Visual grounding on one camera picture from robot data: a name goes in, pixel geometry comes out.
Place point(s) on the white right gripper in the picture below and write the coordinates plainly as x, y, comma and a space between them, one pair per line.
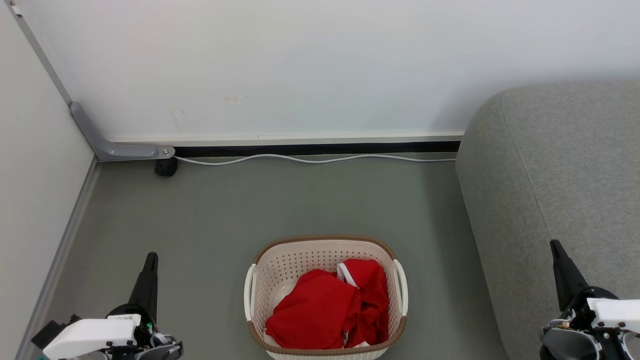
610, 320

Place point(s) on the grey metal partition foot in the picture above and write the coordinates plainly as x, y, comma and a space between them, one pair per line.
125, 151

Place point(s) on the black round foot pad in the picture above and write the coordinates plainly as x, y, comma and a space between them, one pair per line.
166, 167

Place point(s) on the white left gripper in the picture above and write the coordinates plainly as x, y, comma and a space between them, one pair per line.
90, 337

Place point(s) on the grey partition frame post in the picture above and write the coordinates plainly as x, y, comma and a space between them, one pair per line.
40, 52

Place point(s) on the grey fabric sofa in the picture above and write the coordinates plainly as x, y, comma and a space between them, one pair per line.
560, 175

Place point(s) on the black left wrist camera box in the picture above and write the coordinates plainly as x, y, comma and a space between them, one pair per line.
50, 334

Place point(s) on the red garment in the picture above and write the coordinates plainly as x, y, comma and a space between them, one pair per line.
320, 310

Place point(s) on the black baseboard strip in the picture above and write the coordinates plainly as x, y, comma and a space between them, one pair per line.
325, 149

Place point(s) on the beige perforated laundry basket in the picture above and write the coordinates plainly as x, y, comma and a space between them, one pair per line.
300, 260

